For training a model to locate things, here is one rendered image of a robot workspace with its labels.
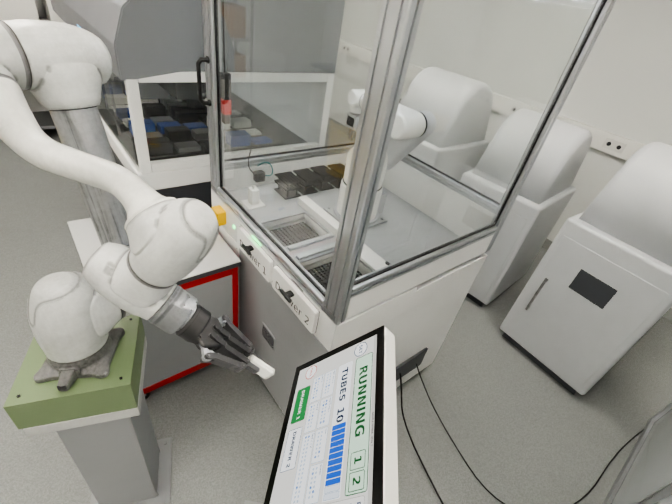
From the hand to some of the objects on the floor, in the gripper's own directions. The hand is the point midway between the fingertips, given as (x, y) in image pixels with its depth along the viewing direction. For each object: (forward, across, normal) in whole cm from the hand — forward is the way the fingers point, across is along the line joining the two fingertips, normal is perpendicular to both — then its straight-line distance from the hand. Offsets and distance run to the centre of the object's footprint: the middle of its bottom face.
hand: (259, 367), depth 85 cm
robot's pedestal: (+24, +18, +121) cm, 125 cm away
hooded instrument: (-23, +230, +145) cm, 273 cm away
